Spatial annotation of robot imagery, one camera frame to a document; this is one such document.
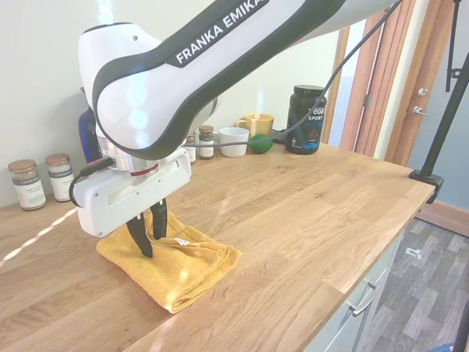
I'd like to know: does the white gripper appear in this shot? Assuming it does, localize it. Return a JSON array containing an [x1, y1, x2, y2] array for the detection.
[[71, 147, 193, 259]]

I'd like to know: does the yellow towel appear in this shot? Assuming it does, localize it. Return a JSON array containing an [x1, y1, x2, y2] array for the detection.
[[95, 212, 243, 314]]

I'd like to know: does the white counter cabinet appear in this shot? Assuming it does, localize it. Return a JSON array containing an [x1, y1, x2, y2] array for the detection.
[[303, 234, 406, 352]]

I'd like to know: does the small brown lid spice jar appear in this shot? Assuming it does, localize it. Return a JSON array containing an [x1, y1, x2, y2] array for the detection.
[[198, 125, 215, 161], [185, 133, 197, 165]]

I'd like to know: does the copper lid spice jar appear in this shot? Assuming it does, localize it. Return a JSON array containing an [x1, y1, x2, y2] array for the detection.
[[45, 153, 78, 202], [7, 158, 48, 212]]

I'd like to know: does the dark blue painted vase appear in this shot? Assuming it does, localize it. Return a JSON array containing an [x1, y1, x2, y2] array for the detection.
[[78, 86, 100, 166]]

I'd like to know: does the white ceramic mug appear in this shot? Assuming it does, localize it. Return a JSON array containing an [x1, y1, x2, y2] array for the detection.
[[214, 127, 251, 158]]

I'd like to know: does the green lime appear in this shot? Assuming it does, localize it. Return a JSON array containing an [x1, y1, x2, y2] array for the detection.
[[250, 133, 274, 154]]

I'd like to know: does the yellow ceramic mug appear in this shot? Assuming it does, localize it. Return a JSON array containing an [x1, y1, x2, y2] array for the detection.
[[235, 113, 276, 140]]

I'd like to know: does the black Vega protein tub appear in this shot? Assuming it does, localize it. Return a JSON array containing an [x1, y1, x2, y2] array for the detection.
[[284, 84, 328, 155]]

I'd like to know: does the brown wooden door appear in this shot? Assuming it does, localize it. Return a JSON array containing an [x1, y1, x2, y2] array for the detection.
[[340, 0, 446, 168]]

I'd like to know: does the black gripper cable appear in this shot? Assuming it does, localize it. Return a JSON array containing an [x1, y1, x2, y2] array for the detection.
[[68, 0, 404, 210]]

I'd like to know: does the silver drawer pull handle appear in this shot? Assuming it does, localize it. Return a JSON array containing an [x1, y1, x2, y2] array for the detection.
[[350, 284, 377, 317]]

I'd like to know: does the black clamp camera stand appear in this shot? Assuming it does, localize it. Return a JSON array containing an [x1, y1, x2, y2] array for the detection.
[[409, 0, 469, 205]]

